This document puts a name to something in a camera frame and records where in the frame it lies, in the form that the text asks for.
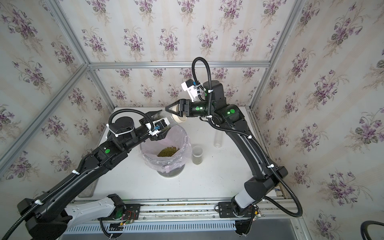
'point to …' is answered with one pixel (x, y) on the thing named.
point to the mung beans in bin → (168, 152)
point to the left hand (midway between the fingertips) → (163, 115)
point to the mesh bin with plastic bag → (168, 166)
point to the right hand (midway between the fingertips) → (174, 110)
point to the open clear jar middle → (197, 155)
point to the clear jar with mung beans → (218, 138)
